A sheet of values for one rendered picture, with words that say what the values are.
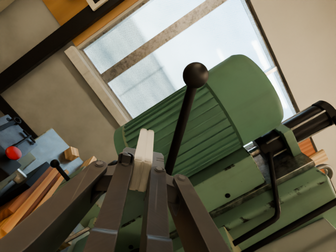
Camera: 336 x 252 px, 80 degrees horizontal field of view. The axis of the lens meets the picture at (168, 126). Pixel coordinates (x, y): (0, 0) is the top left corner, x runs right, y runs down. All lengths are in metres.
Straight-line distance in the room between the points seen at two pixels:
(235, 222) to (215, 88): 0.27
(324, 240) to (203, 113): 0.33
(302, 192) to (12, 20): 2.03
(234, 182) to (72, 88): 1.61
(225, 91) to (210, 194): 0.22
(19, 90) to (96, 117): 0.64
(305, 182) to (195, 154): 0.22
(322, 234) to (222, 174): 0.22
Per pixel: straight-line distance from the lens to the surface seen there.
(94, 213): 0.54
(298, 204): 0.50
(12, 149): 0.51
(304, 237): 0.53
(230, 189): 0.46
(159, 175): 0.16
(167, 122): 0.38
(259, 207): 0.47
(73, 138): 1.99
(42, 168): 0.57
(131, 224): 0.50
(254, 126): 0.39
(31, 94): 2.04
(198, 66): 0.27
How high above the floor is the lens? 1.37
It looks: 8 degrees down
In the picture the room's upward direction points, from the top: 58 degrees clockwise
